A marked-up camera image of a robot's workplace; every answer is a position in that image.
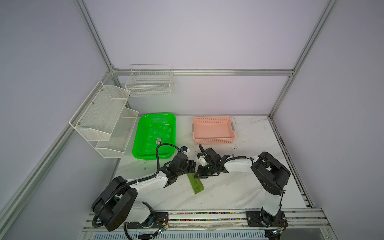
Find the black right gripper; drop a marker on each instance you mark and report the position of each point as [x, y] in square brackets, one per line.
[202, 175]

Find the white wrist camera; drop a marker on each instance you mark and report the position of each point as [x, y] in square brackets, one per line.
[185, 150]
[201, 159]

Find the aluminium frame post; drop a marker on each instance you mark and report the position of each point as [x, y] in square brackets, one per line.
[315, 34]

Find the pink perforated plastic basket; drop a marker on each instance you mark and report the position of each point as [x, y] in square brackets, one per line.
[213, 130]

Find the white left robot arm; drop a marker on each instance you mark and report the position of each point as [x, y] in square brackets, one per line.
[118, 201]

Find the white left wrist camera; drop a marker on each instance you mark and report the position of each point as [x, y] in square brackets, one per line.
[185, 150]

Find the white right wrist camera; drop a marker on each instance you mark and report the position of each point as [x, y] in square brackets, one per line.
[201, 159]

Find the white wire basket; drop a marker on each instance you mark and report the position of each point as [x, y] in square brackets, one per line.
[150, 80]

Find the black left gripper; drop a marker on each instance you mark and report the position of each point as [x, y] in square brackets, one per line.
[192, 166]

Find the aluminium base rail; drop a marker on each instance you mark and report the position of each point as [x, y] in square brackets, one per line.
[307, 218]

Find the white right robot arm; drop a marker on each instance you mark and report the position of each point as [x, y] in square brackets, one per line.
[271, 174]

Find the green paper napkin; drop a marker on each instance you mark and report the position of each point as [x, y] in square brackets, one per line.
[196, 184]

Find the white mesh two-tier shelf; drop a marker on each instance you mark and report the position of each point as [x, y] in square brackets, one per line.
[105, 121]

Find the bright green plastic basket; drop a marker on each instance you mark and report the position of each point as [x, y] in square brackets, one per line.
[151, 127]

